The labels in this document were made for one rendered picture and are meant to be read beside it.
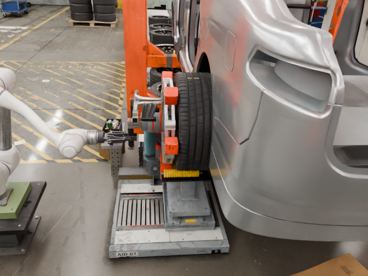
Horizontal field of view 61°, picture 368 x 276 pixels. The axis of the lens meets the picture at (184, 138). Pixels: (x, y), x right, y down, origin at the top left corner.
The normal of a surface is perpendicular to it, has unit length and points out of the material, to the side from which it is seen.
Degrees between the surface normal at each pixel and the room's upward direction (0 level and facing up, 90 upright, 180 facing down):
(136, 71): 90
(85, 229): 0
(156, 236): 0
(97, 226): 0
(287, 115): 89
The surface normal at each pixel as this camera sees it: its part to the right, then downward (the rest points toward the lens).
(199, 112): 0.11, -0.11
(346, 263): -0.13, -0.81
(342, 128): 0.08, -0.63
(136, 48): 0.10, 0.49
